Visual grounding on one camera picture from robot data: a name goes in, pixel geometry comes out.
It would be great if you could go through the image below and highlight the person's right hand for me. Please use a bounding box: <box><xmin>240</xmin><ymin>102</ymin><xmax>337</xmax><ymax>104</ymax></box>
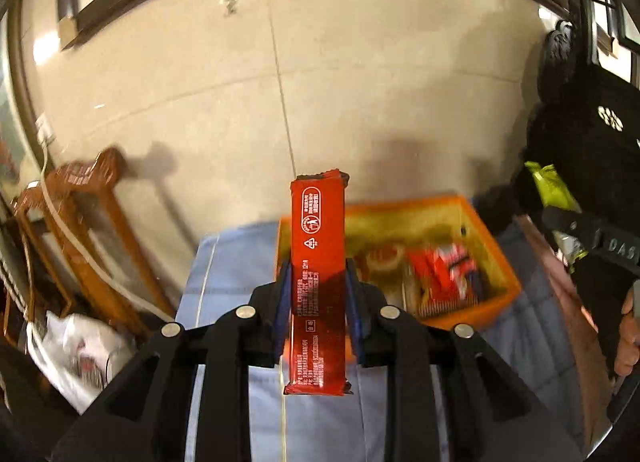
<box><xmin>612</xmin><ymin>280</ymin><xmax>640</xmax><ymax>379</ymax></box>

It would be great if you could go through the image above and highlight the green snack packet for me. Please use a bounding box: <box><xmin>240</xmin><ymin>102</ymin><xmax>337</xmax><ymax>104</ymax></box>
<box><xmin>523</xmin><ymin>161</ymin><xmax>590</xmax><ymax>264</ymax></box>

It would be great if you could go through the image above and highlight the brown wooden chair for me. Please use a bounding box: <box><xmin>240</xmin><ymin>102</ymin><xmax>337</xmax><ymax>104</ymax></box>
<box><xmin>0</xmin><ymin>146</ymin><xmax>177</xmax><ymax>343</ymax></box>

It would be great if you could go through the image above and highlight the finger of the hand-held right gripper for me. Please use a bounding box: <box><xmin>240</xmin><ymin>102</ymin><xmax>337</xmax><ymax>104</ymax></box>
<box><xmin>542</xmin><ymin>205</ymin><xmax>601</xmax><ymax>249</ymax></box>

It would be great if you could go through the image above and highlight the red and white snack packet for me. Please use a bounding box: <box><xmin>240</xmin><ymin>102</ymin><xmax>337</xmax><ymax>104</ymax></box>
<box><xmin>406</xmin><ymin>243</ymin><xmax>482</xmax><ymax>304</ymax></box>

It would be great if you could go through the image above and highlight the white wall outlet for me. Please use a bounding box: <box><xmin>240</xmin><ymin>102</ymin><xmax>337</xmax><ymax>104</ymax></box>
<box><xmin>34</xmin><ymin>114</ymin><xmax>55</xmax><ymax>144</ymax></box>

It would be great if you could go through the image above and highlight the red snack bar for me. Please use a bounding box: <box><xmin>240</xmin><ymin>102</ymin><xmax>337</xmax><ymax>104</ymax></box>
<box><xmin>283</xmin><ymin>170</ymin><xmax>356</xmax><ymax>397</ymax></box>

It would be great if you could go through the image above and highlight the light blue blanket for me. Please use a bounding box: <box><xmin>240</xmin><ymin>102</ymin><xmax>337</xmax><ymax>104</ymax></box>
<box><xmin>182</xmin><ymin>220</ymin><xmax>587</xmax><ymax>462</ymax></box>

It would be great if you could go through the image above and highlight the round red snack cup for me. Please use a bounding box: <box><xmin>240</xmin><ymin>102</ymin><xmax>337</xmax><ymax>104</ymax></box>
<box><xmin>364</xmin><ymin>245</ymin><xmax>407</xmax><ymax>274</ymax></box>

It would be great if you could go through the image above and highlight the black carved wooden furniture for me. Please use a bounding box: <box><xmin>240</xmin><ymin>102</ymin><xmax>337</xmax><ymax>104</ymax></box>
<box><xmin>539</xmin><ymin>0</ymin><xmax>640</xmax><ymax>105</ymax></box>

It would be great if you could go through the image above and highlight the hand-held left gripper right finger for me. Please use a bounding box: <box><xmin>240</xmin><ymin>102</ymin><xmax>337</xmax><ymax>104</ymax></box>
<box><xmin>346</xmin><ymin>259</ymin><xmax>583</xmax><ymax>462</ymax></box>

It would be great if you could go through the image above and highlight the orange plastic storage bin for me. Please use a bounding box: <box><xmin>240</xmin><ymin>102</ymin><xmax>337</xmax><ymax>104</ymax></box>
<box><xmin>274</xmin><ymin>195</ymin><xmax>524</xmax><ymax>331</ymax></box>

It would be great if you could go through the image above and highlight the white plastic bag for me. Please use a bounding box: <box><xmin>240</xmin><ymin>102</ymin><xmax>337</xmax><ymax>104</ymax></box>
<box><xmin>26</xmin><ymin>311</ymin><xmax>137</xmax><ymax>416</ymax></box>

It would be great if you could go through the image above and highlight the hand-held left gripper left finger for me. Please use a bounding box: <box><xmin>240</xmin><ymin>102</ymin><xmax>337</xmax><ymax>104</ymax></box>
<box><xmin>50</xmin><ymin>260</ymin><xmax>293</xmax><ymax>462</ymax></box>

